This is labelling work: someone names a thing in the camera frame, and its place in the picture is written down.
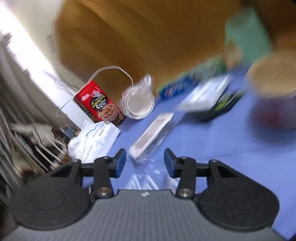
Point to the teal plastic mug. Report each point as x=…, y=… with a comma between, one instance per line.
x=247, y=32

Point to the instant noodle cup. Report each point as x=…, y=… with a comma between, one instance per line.
x=272, y=78

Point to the clear plastic lidded container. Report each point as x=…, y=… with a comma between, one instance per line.
x=137, y=101

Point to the white plastic bag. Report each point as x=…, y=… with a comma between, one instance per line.
x=93, y=141

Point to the silver foil long packet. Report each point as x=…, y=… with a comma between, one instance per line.
x=150, y=136

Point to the dark green wrapped packet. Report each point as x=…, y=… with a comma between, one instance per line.
x=211, y=99

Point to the blue green carton box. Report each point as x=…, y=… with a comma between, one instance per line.
x=188, y=80

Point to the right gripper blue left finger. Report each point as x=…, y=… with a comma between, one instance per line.
x=117, y=163

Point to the blue patterned tablecloth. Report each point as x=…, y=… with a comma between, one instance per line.
x=265, y=155

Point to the red snack box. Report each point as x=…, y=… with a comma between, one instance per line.
x=97, y=105

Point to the wooden board panel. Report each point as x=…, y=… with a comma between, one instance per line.
x=159, y=38

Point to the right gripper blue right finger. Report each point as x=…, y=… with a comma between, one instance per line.
x=171, y=162

